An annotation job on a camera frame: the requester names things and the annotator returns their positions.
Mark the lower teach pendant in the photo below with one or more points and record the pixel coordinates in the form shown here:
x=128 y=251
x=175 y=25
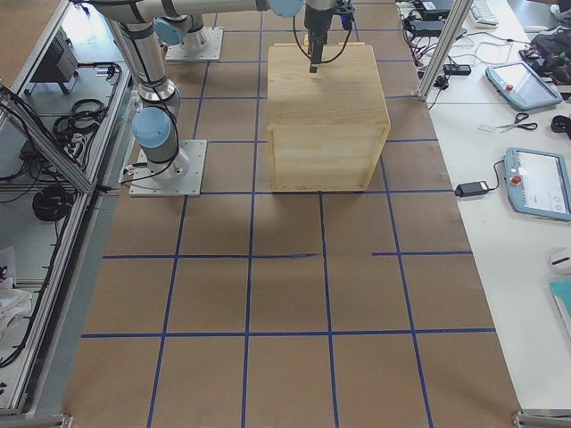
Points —
x=537 y=183

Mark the black power adapter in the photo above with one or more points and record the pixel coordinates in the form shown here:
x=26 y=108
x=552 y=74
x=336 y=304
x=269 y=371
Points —
x=470 y=189

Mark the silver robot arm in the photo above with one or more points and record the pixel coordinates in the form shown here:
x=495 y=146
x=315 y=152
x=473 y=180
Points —
x=185 y=30
x=155 y=127

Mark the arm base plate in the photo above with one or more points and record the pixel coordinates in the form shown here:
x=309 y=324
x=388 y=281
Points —
x=183 y=177
x=201 y=46

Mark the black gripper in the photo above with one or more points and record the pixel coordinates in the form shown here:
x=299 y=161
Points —
x=317 y=20

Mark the teach pendant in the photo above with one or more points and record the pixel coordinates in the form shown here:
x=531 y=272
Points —
x=521 y=86
x=537 y=183

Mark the aluminium frame post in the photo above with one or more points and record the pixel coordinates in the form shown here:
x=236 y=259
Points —
x=457 y=15

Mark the wooden drawer cabinet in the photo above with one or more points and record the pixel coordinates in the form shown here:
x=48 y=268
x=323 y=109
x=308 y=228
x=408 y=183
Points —
x=327 y=128

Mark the black handled scissors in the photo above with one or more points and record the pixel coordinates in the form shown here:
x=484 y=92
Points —
x=519 y=122

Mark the aluminium side frame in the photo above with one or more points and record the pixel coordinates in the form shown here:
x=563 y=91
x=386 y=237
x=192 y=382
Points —
x=63 y=88

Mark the upper teach pendant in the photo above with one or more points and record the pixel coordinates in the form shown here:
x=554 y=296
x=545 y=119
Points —
x=521 y=86

